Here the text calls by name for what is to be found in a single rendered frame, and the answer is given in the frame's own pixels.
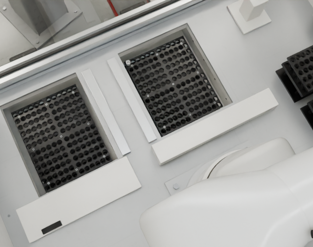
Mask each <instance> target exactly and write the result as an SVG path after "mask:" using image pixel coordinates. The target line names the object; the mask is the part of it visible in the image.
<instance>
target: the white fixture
mask: <svg viewBox="0 0 313 247"><path fill-rule="evenodd" d="M268 1H269V0H239V1H237V2H235V3H233V4H230V5H228V6H227V9H228V10H229V12H230V14H231V15H232V17H233V19H234V20H235V22H236V23H237V25H238V27H239V28H240V30H241V32H242V33H243V35H245V34H247V33H249V32H251V31H253V30H255V29H258V28H260V27H262V26H264V25H266V24H268V23H270V22H271V19H270V18H269V16H268V15H267V13H266V11H265V10H264V8H265V6H266V5H267V3H268Z"/></svg>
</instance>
